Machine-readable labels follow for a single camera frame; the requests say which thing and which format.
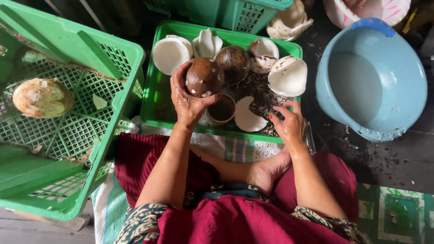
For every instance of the shallow green plastic tray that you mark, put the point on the shallow green plastic tray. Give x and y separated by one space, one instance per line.
217 84

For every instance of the person's red skirt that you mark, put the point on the person's red skirt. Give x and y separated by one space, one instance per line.
244 203

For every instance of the striped woven sack mat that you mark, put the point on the striped woven sack mat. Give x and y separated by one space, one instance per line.
169 176

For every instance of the coconut half with brown skin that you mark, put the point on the coconut half with brown skin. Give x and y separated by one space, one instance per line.
263 55

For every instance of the blue plastic basin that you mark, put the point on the blue plastic basin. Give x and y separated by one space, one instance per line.
371 79

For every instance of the large white coconut half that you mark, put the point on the large white coconut half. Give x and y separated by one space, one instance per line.
288 76

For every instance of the pink white patterned bowl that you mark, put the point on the pink white patterned bowl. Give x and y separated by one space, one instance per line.
366 10

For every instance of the person's right fingers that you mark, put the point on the person's right fingers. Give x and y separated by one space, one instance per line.
279 113

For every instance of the brown cylindrical cup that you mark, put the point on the brown cylindrical cup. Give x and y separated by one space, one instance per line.
219 110

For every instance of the person's foot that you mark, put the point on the person's foot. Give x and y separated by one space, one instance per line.
268 169

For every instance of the large green plastic crate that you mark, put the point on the large green plastic crate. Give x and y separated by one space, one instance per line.
61 108

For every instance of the white coconut piece broken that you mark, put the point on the white coconut piece broken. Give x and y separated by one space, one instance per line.
207 44

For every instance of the flat white coconut piece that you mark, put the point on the flat white coconut piece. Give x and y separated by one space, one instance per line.
248 117

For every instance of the metal peeling tool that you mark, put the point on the metal peeling tool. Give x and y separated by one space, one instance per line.
309 137

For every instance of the peeled whole coconut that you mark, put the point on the peeled whole coconut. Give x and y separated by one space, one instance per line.
43 98

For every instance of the small white coconut chip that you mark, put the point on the small white coconut chip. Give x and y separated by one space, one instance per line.
99 101

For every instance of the person's left hand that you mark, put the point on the person's left hand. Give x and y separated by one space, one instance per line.
187 101

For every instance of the person's right hand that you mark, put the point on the person's right hand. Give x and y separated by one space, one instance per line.
290 127

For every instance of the pile of coconut pieces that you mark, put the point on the pile of coconut pieces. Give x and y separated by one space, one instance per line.
289 22

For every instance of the pile of brown coconut shavings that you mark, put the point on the pile of brown coconut shavings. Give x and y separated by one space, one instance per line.
261 98

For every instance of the green plastic basket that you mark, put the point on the green plastic basket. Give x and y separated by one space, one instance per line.
230 12

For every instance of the white peeled coconut half round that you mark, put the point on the white peeled coconut half round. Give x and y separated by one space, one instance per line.
171 55

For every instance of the green patterned floor mat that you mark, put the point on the green patterned floor mat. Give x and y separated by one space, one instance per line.
395 213

